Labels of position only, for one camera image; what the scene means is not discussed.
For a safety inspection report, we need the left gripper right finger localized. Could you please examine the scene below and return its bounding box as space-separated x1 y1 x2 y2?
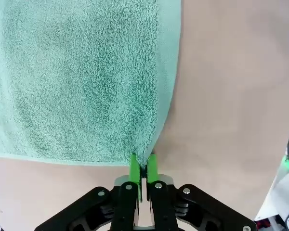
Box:
144 153 258 231

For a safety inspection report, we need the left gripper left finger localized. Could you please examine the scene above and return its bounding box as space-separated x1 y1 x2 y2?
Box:
34 153 143 231

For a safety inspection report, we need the green terry towel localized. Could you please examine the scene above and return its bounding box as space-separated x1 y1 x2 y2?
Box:
0 0 184 167

